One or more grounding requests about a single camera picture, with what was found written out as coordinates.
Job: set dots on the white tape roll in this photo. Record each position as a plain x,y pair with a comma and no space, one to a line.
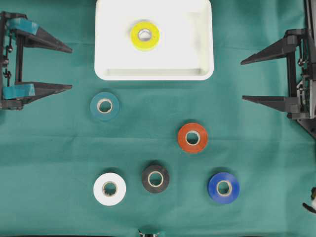
109,189

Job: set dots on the red tape roll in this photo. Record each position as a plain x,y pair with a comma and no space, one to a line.
192,138

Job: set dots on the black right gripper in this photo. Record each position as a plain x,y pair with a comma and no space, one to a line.
299,48

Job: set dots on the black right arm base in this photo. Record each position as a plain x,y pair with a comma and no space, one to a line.
309,125

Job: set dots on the blue tape roll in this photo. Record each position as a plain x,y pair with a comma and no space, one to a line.
223,188

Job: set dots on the black tape roll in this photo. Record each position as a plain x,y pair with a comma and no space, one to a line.
155,178

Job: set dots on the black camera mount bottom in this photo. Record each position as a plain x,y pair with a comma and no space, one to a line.
151,234

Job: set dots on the white plastic tray case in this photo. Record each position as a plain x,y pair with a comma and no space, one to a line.
184,51

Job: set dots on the green tape roll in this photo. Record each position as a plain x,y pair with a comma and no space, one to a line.
104,106

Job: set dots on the yellow tape roll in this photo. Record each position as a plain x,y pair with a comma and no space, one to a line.
145,35

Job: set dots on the black white cable clip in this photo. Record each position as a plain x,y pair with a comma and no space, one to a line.
311,208

